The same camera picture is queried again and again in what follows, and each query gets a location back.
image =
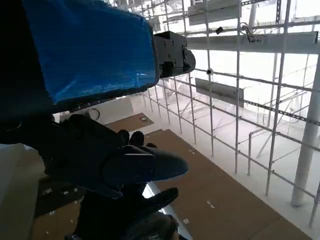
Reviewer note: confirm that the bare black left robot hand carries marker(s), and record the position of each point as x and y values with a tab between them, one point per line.
87	50

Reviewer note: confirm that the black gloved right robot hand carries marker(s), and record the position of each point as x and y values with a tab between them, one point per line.
105	217

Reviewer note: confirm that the white metal scaffold frame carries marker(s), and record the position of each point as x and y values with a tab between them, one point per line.
237	75

